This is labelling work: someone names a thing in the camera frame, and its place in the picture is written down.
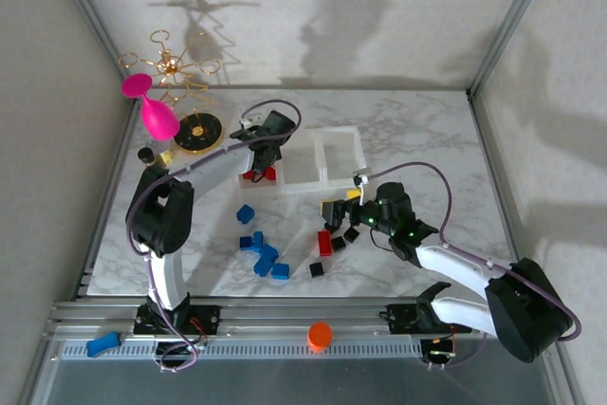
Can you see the red lego brick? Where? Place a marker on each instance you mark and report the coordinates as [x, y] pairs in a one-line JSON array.
[[274, 175], [247, 177], [324, 242]]

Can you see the black lego brick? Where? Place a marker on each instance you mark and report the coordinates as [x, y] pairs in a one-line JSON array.
[[317, 269], [338, 244], [351, 234]]

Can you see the blue lego brick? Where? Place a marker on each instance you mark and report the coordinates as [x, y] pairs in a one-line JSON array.
[[258, 239], [280, 271], [245, 214], [262, 266], [245, 242], [269, 251]]

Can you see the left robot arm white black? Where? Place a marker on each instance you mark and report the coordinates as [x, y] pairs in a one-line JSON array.
[[163, 220]]

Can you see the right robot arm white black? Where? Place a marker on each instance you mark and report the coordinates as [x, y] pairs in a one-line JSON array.
[[521, 310]]

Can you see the pineapple tin can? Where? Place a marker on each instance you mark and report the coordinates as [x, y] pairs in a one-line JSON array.
[[167, 154]]

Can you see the spice jar black lid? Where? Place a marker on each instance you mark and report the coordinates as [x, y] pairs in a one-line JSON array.
[[147, 156]]

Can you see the pink plastic goblet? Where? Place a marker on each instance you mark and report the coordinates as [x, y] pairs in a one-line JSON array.
[[159, 118]]

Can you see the orange plastic cylinder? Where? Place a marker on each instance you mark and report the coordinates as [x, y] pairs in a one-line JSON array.
[[319, 335]]

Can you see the small circuit board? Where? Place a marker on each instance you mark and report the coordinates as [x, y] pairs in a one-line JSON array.
[[438, 353]]

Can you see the grey metal panel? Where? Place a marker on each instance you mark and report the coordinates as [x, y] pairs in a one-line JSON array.
[[284, 386]]

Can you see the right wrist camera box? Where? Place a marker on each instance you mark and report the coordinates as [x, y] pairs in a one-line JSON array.
[[391, 194]]

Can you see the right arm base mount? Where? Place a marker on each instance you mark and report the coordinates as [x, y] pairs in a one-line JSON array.
[[400, 317]]

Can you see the aluminium front rail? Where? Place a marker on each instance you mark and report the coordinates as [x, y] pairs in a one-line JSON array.
[[294, 315]]

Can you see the aluminium frame side rail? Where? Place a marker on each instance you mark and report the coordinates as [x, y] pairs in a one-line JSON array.
[[106, 196], [493, 163]]

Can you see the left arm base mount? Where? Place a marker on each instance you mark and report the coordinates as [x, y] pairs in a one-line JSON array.
[[204, 317]]

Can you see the aluminium frame post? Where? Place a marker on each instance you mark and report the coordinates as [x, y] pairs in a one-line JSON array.
[[517, 11], [90, 21]]

